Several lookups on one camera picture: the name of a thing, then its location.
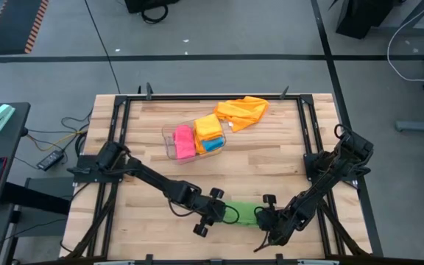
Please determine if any grey table foot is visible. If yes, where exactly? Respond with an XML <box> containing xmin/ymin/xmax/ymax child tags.
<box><xmin>395</xmin><ymin>120</ymin><xmax>424</xmax><ymax>133</ymax></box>

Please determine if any black power adapter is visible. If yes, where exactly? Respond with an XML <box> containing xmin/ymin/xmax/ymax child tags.
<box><xmin>36</xmin><ymin>149</ymin><xmax>66</xmax><ymax>172</ymax></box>

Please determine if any black orange-striped floor mat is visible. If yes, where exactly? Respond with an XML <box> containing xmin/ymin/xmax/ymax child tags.
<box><xmin>0</xmin><ymin>0</ymin><xmax>50</xmax><ymax>57</ymax></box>

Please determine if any green microfiber towel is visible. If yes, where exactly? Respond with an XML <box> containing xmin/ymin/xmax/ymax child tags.
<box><xmin>221</xmin><ymin>200</ymin><xmax>267</xmax><ymax>227</ymax></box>

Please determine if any thin black floor cable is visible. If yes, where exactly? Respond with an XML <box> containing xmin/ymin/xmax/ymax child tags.
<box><xmin>84</xmin><ymin>0</ymin><xmax>121</xmax><ymax>95</ymax></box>

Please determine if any pink microfiber towel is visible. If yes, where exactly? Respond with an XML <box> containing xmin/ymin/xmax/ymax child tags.
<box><xmin>172</xmin><ymin>124</ymin><xmax>197</xmax><ymax>160</ymax></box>

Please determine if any yellow wire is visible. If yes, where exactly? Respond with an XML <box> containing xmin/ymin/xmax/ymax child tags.
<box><xmin>26</xmin><ymin>128</ymin><xmax>88</xmax><ymax>152</ymax></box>

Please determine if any black equipment with cable loop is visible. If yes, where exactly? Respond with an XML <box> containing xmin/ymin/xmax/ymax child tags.
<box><xmin>124</xmin><ymin>0</ymin><xmax>180</xmax><ymax>25</ymax></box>

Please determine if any black aluminium table frame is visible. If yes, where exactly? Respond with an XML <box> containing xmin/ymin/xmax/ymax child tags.
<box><xmin>60</xmin><ymin>83</ymin><xmax>384</xmax><ymax>265</ymax></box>

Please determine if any black equipment on stand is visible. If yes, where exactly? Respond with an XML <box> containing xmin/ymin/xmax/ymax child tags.
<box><xmin>335</xmin><ymin>0</ymin><xmax>424</xmax><ymax>40</ymax></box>

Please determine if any clear plastic bin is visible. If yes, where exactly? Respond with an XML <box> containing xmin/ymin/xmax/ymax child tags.
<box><xmin>161</xmin><ymin>113</ymin><xmax>228</xmax><ymax>166</ymax></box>

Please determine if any blue microfiber towel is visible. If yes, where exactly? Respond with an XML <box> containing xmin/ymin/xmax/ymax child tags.
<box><xmin>200</xmin><ymin>136</ymin><xmax>225</xmax><ymax>153</ymax></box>

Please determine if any white floor cable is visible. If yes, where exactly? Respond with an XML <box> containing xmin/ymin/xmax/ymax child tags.
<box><xmin>386</xmin><ymin>0</ymin><xmax>424</xmax><ymax>82</ymax></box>

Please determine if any orange microfiber towel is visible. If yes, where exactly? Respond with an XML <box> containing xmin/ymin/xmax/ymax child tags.
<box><xmin>213</xmin><ymin>96</ymin><xmax>271</xmax><ymax>133</ymax></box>
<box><xmin>193</xmin><ymin>113</ymin><xmax>225</xmax><ymax>143</ymax></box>
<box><xmin>193</xmin><ymin>135</ymin><xmax>208</xmax><ymax>155</ymax></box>

